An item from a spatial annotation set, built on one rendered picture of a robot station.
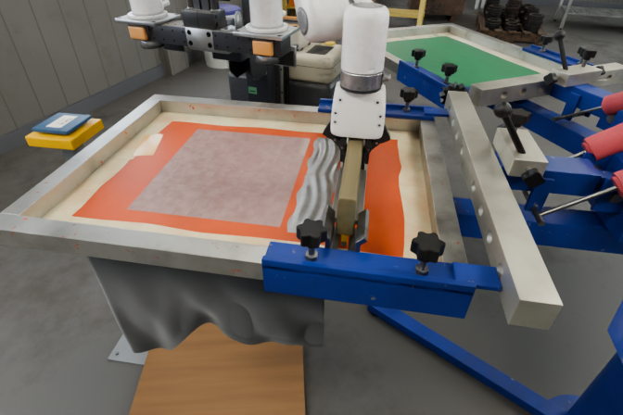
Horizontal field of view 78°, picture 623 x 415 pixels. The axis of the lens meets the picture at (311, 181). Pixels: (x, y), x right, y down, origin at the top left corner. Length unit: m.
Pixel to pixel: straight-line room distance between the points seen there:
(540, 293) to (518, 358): 1.28
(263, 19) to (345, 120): 0.55
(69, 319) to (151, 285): 1.17
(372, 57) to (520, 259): 0.38
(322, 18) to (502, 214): 0.43
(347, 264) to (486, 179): 0.31
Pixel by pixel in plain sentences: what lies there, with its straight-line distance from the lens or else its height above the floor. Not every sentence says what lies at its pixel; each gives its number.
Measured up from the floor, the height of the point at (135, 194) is 0.95.
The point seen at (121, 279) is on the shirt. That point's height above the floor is 0.81.
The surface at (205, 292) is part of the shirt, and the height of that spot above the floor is 0.80.
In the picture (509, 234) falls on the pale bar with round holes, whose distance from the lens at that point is 0.63.
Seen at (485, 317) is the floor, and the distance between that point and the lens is 1.91.
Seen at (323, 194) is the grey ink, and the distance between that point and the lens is 0.77.
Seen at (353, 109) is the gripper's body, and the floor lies 1.13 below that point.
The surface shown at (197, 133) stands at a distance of 1.04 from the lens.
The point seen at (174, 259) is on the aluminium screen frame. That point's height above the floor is 0.97.
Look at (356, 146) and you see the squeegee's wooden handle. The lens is 0.73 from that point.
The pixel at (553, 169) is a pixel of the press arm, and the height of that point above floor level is 1.04.
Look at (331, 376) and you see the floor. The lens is 1.61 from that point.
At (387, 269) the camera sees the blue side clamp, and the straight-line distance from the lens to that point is 0.58.
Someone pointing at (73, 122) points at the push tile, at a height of 0.97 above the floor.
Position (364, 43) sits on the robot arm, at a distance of 0.66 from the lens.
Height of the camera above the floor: 1.42
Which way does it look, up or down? 35 degrees down
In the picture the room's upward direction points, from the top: 1 degrees clockwise
